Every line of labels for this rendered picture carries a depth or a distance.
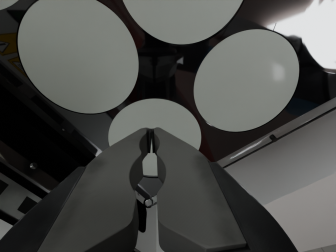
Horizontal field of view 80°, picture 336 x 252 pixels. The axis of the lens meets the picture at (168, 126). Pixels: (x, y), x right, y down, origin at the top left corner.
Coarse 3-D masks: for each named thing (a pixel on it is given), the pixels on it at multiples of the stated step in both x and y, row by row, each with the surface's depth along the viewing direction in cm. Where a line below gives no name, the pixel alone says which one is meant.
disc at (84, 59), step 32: (64, 0) 15; (96, 0) 15; (32, 32) 16; (64, 32) 16; (96, 32) 16; (128, 32) 17; (32, 64) 18; (64, 64) 18; (96, 64) 18; (128, 64) 18; (64, 96) 19; (96, 96) 19
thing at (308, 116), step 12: (324, 108) 21; (300, 120) 21; (312, 120) 21; (276, 132) 22; (288, 132) 22; (252, 144) 23; (264, 144) 22; (228, 156) 24; (240, 156) 23; (144, 204) 27
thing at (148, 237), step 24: (0, 96) 22; (24, 96) 23; (48, 120) 24; (0, 144) 18; (72, 144) 25; (0, 168) 18; (24, 168) 18; (48, 168) 20; (48, 192) 19; (144, 216) 30; (144, 240) 27
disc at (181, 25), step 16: (128, 0) 16; (144, 0) 16; (160, 0) 16; (176, 0) 16; (192, 0) 16; (208, 0) 16; (224, 0) 16; (240, 0) 16; (144, 16) 16; (160, 16) 16; (176, 16) 16; (192, 16) 16; (208, 16) 16; (224, 16) 16; (160, 32) 17; (176, 32) 17; (192, 32) 17; (208, 32) 17
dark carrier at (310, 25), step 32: (32, 0) 15; (256, 0) 16; (288, 0) 16; (320, 0) 16; (0, 32) 16; (224, 32) 17; (288, 32) 17; (320, 32) 17; (0, 64) 17; (160, 64) 18; (192, 64) 18; (320, 64) 19; (32, 96) 19; (128, 96) 19; (160, 96) 20; (192, 96) 20; (320, 96) 20; (64, 128) 21; (96, 128) 21; (256, 128) 22
